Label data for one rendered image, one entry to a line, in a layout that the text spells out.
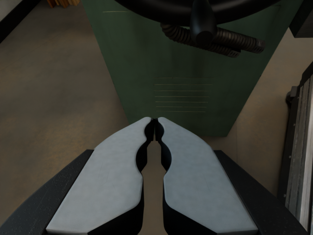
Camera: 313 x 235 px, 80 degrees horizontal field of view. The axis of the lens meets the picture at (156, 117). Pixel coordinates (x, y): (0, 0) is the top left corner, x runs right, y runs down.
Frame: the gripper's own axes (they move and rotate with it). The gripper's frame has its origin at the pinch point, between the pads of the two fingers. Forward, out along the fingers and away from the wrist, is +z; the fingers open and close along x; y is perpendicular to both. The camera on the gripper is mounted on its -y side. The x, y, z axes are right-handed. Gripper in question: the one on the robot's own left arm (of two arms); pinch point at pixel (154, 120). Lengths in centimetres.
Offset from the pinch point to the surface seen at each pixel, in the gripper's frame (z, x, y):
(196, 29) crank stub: 7.5, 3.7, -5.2
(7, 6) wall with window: 151, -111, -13
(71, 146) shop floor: 62, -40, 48
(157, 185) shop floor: 45, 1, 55
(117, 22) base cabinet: 36.0, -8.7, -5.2
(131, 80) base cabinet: 45.6, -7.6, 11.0
